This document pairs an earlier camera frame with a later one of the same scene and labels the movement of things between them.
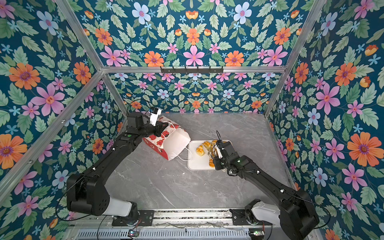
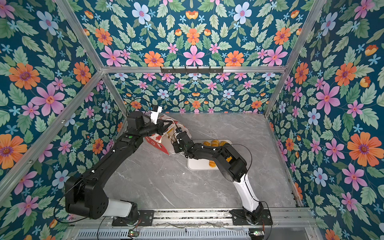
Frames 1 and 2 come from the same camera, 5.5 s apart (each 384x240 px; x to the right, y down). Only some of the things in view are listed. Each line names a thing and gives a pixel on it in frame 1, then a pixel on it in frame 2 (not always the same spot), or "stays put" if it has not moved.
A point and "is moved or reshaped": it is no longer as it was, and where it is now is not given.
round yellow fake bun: [211, 163] stays put
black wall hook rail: [192, 70] stays put
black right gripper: [216, 163] to [176, 145]
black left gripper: [159, 128] stays put
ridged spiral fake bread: [209, 145] stays put
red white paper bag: [172, 140] is moved or reshaped
